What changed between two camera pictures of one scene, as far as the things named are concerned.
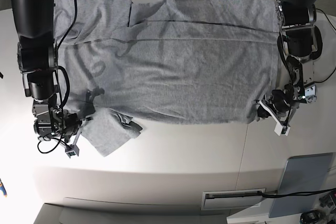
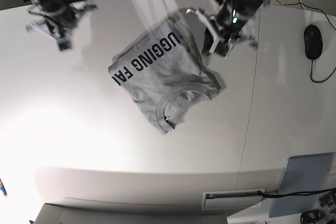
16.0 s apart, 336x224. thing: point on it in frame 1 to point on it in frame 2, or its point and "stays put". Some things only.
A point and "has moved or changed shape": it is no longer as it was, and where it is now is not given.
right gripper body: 280,100 to 232,22
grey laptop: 302,174 stays put
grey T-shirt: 121,61 has moved or changed shape
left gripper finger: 84,120 to 78,10
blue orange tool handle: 2,188 stays put
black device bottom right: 313,216 stays put
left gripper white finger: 73,149 to 63,43
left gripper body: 65,124 to 62,17
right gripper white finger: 280,128 to 220,46
